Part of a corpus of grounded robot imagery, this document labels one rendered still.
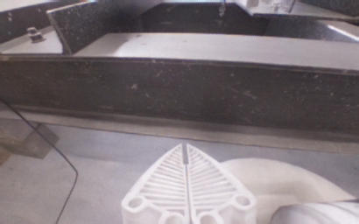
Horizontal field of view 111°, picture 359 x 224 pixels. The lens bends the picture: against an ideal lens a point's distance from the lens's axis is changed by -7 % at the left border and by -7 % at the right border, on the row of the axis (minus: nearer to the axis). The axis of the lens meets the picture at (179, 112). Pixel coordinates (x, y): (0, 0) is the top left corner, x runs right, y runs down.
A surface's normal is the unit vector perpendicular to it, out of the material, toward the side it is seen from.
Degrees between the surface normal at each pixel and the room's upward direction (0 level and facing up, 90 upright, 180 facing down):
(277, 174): 1
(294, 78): 90
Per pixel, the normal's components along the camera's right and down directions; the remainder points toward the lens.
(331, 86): -0.14, 0.71
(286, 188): 0.00, 0.41
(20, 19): 0.98, -0.01
